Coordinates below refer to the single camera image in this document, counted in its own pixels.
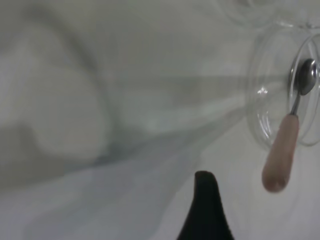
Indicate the clear round glass lid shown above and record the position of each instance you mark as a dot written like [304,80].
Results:
[265,107]

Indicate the clear double-wall glass cup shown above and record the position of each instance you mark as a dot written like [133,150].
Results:
[252,15]

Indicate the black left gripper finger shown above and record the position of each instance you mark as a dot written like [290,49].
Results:
[205,210]

